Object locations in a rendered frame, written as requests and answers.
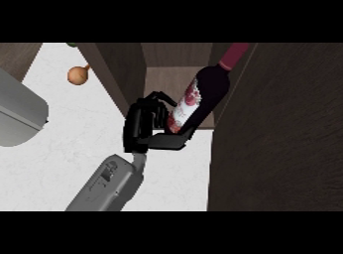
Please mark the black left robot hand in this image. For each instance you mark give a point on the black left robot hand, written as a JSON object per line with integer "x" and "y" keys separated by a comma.
{"x": 137, "y": 129}

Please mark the brown onion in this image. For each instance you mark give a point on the brown onion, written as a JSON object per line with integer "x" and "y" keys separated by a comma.
{"x": 77, "y": 76}

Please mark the brown wooden cabinet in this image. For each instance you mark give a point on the brown wooden cabinet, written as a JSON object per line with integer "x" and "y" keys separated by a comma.
{"x": 126, "y": 72}

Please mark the dark brown cabinet door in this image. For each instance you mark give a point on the dark brown cabinet door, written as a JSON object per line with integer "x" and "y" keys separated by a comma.
{"x": 292, "y": 132}

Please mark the dark red wine bottle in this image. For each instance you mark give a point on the dark red wine bottle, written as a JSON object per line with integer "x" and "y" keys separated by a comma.
{"x": 209, "y": 89}

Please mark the green vegetable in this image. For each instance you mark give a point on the green vegetable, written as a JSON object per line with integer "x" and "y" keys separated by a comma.
{"x": 72, "y": 44}

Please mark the pale grey rounded appliance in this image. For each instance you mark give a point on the pale grey rounded appliance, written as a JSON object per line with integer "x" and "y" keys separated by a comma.
{"x": 8, "y": 112}

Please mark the brown wooden panel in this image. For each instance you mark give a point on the brown wooden panel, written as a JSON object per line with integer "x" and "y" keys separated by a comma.
{"x": 14, "y": 56}

